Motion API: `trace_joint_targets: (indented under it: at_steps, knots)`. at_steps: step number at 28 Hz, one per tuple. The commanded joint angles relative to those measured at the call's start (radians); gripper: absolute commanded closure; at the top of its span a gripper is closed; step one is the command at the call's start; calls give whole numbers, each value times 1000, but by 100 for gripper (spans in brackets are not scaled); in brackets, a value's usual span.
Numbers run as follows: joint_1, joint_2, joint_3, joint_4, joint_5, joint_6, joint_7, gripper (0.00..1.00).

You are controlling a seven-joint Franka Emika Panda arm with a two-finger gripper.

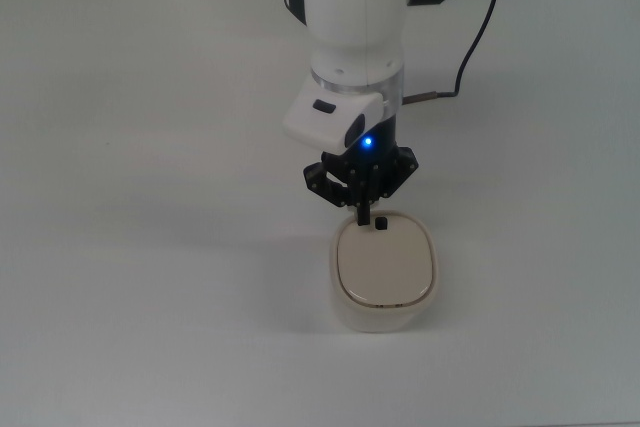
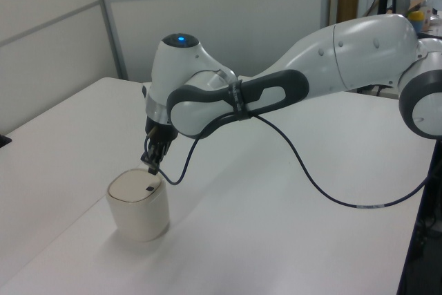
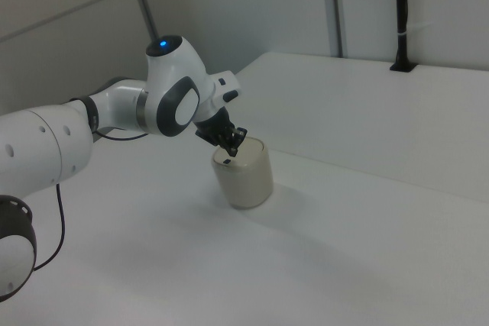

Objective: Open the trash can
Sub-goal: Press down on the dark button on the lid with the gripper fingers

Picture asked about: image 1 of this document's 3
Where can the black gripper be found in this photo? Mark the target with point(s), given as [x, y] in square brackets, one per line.
[385, 147]

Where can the small white trash can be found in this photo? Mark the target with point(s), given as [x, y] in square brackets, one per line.
[385, 267]

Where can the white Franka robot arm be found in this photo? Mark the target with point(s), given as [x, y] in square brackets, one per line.
[350, 22]

